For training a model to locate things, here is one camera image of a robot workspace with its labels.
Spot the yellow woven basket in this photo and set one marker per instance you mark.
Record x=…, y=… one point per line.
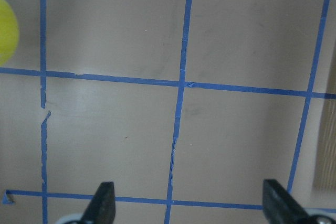
x=324, y=173

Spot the yellow tape roll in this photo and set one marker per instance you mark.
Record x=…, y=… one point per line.
x=9, y=32

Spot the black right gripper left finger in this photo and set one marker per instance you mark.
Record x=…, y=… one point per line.
x=101, y=209

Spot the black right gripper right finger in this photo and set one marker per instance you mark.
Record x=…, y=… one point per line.
x=280, y=207

